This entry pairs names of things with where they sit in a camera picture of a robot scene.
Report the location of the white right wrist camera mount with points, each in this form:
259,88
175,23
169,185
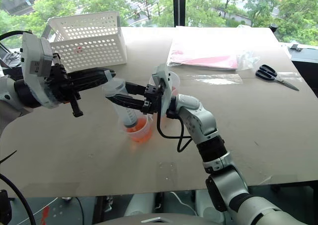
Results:
164,86

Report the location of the black round knob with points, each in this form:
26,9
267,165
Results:
273,27

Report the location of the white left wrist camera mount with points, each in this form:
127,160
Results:
34,58

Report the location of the grey robot torso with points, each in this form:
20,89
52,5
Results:
129,220

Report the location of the black side table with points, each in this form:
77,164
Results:
308,69

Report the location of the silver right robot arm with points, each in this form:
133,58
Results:
198,118

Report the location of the pink paper in plastic bag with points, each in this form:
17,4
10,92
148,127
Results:
206,51

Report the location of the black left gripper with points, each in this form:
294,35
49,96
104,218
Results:
60,86

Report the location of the clear cup with red liquid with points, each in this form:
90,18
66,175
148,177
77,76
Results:
143,133

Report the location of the black window frame post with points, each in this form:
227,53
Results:
179,6

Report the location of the small silver metal clip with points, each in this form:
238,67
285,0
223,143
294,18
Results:
295,47

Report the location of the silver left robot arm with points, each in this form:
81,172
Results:
24,94

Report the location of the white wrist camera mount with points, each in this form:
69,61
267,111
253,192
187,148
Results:
164,86
34,58

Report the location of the clear plastic film sheet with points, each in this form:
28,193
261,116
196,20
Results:
216,79

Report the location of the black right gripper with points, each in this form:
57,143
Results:
152,97

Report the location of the white perforated plastic basket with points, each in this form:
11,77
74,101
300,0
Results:
89,46

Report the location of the large clear plastic syringe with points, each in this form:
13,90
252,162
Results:
129,117

